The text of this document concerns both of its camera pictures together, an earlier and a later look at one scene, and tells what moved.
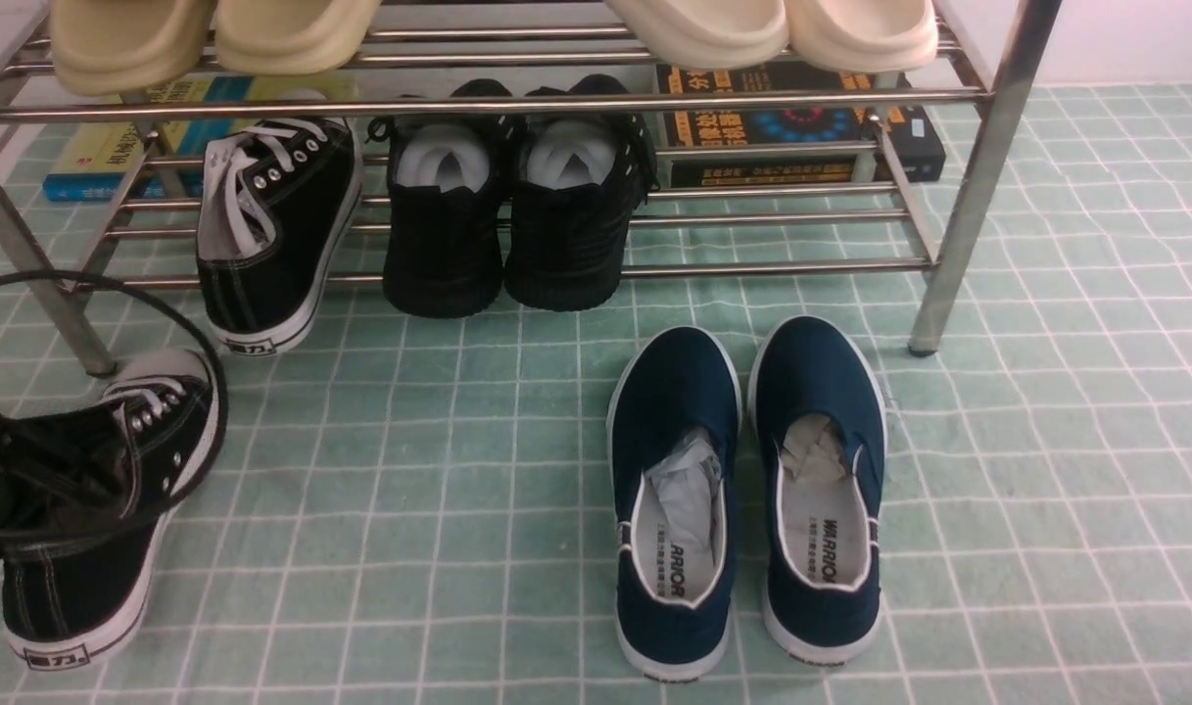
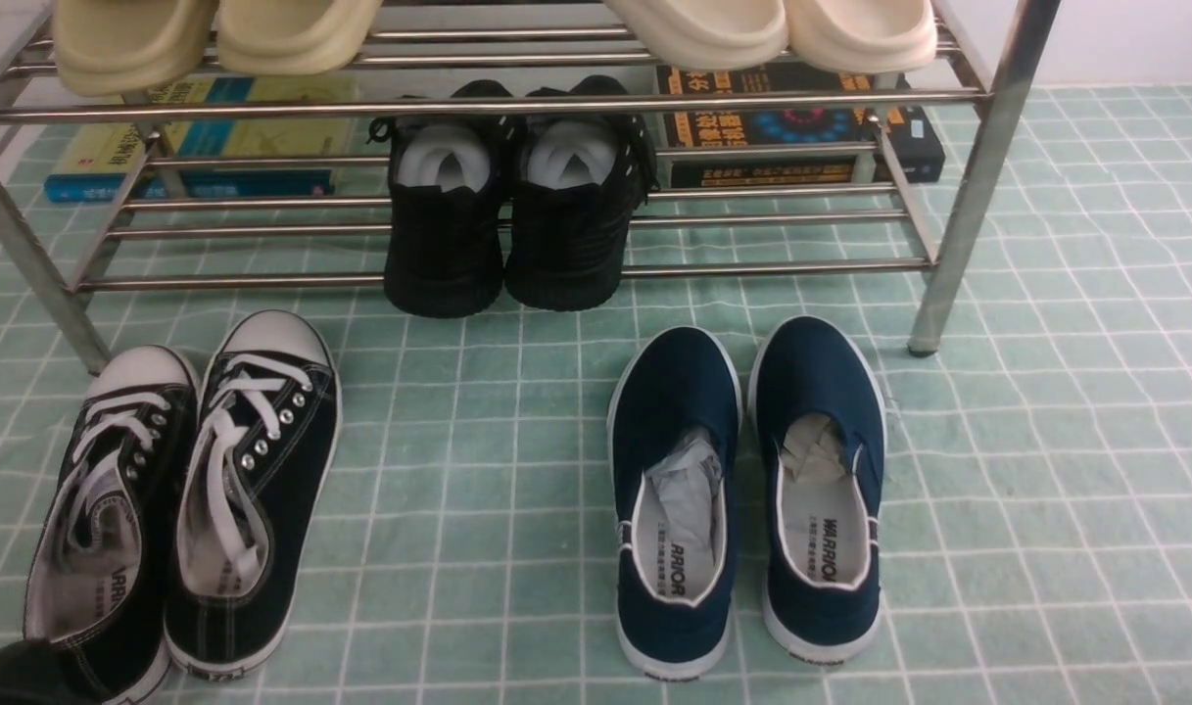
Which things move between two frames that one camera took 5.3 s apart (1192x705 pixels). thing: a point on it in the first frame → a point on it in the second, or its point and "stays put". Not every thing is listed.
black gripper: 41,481 → 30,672
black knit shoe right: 583,170 stays put
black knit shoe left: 445,212 stays put
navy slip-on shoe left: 674,448 stays put
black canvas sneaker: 279,197 → 257,495
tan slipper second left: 285,38 stays put
